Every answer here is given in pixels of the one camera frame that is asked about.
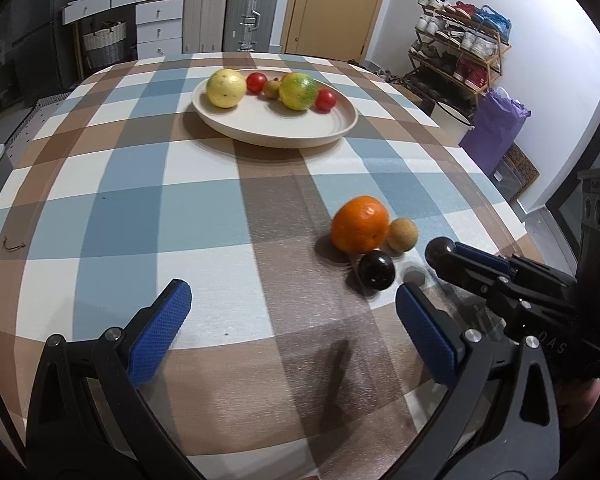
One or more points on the dark purple plum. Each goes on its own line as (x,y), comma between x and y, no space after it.
(438,248)
(376,270)

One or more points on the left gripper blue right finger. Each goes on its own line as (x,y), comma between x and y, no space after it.
(434,334)

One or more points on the white drawer desk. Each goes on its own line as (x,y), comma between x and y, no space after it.
(153,27)

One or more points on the red tomato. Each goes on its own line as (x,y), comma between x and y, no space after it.
(255,82)
(325,101)

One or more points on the wooden shoe rack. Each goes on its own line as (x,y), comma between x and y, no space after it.
(457,55)

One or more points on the white bucket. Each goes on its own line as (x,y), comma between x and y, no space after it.
(451,120)

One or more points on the black refrigerator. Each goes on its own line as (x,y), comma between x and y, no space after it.
(37,56)

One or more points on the plaid tablecloth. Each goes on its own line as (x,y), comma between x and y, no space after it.
(283,368)

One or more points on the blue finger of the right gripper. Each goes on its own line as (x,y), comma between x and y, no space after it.
(482,254)
(468,274)

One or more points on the person's right hand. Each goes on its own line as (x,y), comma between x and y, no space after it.
(576,401)

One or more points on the purple bag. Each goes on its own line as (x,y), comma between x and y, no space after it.
(497,122)

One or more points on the yellow round fruit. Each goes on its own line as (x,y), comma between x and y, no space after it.
(225,88)

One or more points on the wooden door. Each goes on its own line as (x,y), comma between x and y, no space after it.
(339,30)

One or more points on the brown kiwi fruit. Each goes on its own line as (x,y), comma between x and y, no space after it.
(402,235)
(271,89)

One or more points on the large orange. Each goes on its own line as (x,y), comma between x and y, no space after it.
(360,225)

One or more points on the beige suitcase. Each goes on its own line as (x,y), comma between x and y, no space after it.
(203,25)

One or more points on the cream round plate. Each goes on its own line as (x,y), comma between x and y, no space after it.
(259,121)

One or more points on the woven laundry basket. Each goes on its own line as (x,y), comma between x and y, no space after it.
(106,45)

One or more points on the yellow-green round fruit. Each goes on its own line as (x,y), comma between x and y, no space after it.
(298,91)

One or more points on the brown patterned box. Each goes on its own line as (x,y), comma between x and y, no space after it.
(514,174)

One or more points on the silver suitcase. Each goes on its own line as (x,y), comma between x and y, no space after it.
(248,25)

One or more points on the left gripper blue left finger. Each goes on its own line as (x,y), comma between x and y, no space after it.
(152,330)

